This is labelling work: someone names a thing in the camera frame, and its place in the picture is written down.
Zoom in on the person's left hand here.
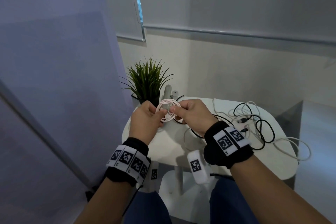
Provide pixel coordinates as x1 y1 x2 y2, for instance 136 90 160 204
128 100 168 146

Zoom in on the person's right hand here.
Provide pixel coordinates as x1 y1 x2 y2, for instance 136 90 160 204
169 98 218 138

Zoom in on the black wristband with marker tags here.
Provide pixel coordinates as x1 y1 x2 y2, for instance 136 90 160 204
203 120 254 170
105 137 152 188

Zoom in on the person's left leg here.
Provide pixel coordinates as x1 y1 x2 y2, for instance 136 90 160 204
123 191 173 224

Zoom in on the person's leg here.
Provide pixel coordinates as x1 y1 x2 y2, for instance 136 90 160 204
123 191 173 224
209 178 260 224

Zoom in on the thin black camera cord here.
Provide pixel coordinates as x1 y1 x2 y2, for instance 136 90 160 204
210 173 234 181
122 185 144 218

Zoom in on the pile of cables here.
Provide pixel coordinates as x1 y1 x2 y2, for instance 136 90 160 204
182 98 312 161

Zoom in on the person's left forearm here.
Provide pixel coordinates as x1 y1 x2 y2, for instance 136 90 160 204
75 178 137 224

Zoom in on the white charging cable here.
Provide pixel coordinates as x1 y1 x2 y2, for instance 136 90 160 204
155 98 183 123

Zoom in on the person's right leg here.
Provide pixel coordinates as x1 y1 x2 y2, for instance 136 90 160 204
209 178 260 224

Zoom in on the grey oblong device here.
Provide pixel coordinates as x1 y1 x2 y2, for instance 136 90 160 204
162 84 173 101

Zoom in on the green plant in black pot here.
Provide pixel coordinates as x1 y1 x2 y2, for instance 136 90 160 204
119 57 175 107

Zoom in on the person's right forearm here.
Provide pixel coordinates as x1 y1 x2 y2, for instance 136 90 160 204
230 154 333 224

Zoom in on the thin black cable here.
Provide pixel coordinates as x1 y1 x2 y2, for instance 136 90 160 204
173 95 234 139

